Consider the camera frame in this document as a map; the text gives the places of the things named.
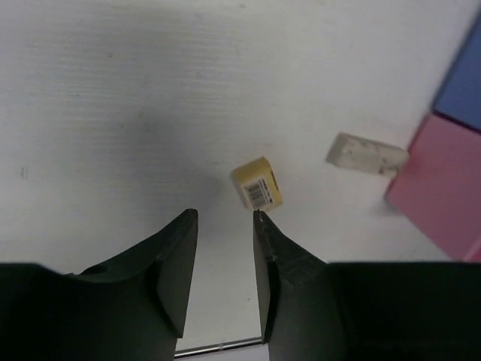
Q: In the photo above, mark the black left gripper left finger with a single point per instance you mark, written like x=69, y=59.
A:
x=129, y=307

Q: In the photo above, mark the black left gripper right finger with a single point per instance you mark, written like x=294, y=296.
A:
x=313, y=310

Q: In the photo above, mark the small beige eraser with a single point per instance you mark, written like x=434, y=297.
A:
x=257, y=185

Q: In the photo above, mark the grey wrapped eraser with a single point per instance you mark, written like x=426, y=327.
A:
x=366, y=155

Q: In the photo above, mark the three-compartment colour container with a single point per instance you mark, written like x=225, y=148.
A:
x=438, y=190

